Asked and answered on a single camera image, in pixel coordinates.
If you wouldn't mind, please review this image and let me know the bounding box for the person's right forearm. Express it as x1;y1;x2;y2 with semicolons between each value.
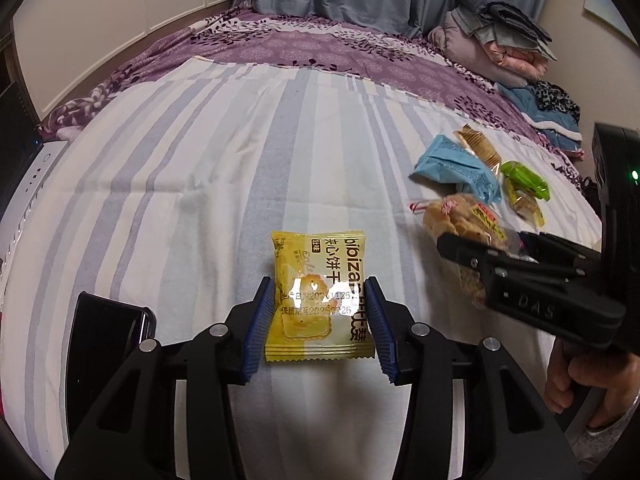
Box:
570;410;640;466

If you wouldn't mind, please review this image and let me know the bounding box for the purple floral bedsheet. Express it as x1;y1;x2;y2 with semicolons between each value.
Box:
37;2;596;191

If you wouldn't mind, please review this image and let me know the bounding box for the mauve quilt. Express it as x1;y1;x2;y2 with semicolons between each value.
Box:
427;10;531;87

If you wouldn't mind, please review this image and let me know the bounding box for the pile of folded bedding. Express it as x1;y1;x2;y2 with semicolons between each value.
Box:
497;82;585;153
455;0;558;61

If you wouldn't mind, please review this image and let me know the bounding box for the leopard print cloth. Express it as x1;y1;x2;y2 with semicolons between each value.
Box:
530;80;583;123

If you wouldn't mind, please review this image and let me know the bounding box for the clear round biscuit packet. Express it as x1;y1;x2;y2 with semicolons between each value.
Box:
422;195;523;311

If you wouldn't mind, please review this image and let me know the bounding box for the yellow cracker packet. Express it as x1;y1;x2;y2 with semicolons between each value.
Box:
264;231;376;362

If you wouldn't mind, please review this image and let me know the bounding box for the black screen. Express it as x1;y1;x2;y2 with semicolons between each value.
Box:
0;77;38;161

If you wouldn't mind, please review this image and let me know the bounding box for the clear sesame cake packet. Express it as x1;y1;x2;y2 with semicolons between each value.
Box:
502;177;546;226

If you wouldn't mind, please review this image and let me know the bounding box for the white appliance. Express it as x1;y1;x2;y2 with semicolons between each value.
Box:
0;140;68;281

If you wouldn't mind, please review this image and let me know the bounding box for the person's right hand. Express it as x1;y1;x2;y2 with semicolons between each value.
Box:
544;340;640;428

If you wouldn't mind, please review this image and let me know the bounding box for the clear cracker packet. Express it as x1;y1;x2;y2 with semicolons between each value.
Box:
454;124;502;168

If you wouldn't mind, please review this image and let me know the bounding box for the pink floral quilt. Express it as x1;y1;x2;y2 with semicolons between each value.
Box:
480;42;546;81

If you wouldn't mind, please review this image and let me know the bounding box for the black phone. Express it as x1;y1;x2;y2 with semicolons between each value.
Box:
65;291;157;436

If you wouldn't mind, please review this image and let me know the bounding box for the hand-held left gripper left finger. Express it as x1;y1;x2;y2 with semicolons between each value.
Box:
54;276;277;480

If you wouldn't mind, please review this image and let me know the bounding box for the light blue snack packet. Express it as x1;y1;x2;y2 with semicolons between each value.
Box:
409;135;502;204

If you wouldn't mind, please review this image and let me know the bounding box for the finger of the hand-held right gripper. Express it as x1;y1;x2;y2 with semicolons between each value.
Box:
436;232;506;281
517;231;603;268

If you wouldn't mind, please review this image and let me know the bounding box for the wall picture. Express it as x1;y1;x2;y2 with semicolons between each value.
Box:
582;0;640;46

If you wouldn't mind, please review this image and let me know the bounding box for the small green snack packet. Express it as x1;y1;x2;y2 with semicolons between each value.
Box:
501;161;551;200

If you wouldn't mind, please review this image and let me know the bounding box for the striped white blue cloth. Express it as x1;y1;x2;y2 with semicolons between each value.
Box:
0;57;603;480

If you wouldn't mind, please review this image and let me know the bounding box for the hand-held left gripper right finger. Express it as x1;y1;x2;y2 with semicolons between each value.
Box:
363;276;583;480

